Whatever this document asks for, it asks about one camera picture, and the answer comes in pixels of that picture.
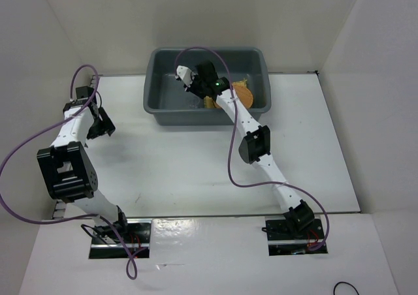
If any black cable loop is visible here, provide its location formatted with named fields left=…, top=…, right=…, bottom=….
left=333, top=281, right=361, bottom=295

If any square bamboo mat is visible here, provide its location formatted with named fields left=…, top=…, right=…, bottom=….
left=204, top=79, right=248, bottom=108

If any round orange woven tray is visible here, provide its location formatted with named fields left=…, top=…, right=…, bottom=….
left=233, top=83, right=254, bottom=109

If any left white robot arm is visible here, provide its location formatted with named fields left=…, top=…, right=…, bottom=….
left=37, top=86, right=130, bottom=243

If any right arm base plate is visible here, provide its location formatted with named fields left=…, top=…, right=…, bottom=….
left=261, top=217, right=328, bottom=256

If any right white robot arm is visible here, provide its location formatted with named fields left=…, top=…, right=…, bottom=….
left=176, top=61, right=314, bottom=238

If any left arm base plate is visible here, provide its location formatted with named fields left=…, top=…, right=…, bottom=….
left=82, top=218, right=152, bottom=259

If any clear plastic cup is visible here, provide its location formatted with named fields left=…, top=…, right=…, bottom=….
left=187, top=98, right=203, bottom=109

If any purple cable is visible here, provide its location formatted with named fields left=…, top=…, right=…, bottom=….
left=0, top=64, right=140, bottom=281
left=174, top=46, right=330, bottom=252

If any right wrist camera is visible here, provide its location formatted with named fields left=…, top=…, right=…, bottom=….
left=175, top=65, right=197, bottom=91

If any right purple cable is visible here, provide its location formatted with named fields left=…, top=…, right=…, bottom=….
left=174, top=46, right=330, bottom=252

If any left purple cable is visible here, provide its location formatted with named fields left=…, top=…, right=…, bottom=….
left=0, top=64, right=140, bottom=281

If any grey plastic bin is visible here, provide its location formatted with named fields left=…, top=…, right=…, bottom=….
left=143, top=46, right=272, bottom=126

